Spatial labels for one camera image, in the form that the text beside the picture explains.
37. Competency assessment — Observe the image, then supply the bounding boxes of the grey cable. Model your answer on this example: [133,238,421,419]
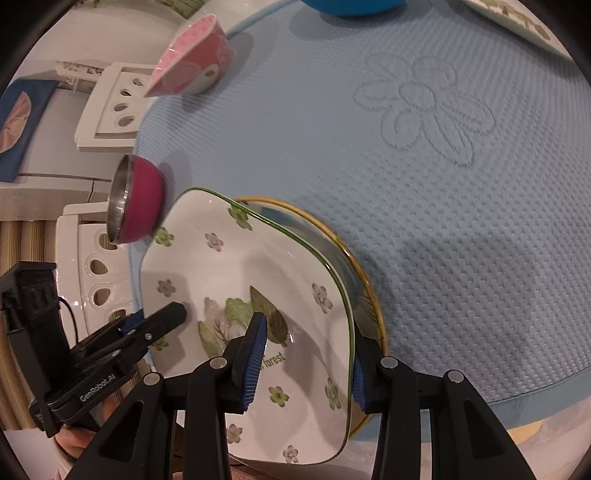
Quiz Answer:
[17,172,109,182]

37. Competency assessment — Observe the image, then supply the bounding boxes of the blue steel bowl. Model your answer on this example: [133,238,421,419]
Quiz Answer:
[300,0,407,18]

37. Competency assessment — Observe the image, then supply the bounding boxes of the pink patterned bowl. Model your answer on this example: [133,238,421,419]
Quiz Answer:
[141,13,234,99]

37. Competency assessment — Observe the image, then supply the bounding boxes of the light blue embossed mat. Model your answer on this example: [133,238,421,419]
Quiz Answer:
[129,0,591,444]

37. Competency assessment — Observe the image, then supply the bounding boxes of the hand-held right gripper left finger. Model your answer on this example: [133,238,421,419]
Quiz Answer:
[69,313,269,480]

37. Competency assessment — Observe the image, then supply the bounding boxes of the round yellow-rimmed plate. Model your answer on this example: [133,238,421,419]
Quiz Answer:
[233,196,389,439]

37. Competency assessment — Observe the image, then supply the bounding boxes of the square floral white plate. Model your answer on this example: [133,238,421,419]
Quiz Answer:
[139,187,356,466]

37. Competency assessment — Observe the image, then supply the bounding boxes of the white carved chair rail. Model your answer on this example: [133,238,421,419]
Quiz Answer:
[54,60,112,94]

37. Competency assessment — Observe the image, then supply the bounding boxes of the magenta steel bowl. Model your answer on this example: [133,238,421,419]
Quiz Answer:
[106,154,167,245]

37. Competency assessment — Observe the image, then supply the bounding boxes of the blue cushion with pink print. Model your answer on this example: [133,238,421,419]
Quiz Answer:
[0,78,56,183]

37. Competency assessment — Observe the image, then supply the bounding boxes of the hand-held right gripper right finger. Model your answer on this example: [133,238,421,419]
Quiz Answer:
[353,339,522,480]

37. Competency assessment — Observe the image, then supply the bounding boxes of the person's left hand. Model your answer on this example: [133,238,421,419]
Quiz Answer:
[55,425,100,472]

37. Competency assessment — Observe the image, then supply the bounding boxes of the white plate with green print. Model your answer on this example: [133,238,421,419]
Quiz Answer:
[462,0,571,58]

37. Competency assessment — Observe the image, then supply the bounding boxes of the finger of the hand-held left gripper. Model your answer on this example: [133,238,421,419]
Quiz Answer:
[121,311,147,334]
[74,302,188,366]

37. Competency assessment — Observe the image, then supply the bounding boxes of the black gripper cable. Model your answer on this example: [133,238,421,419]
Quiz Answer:
[56,298,78,344]

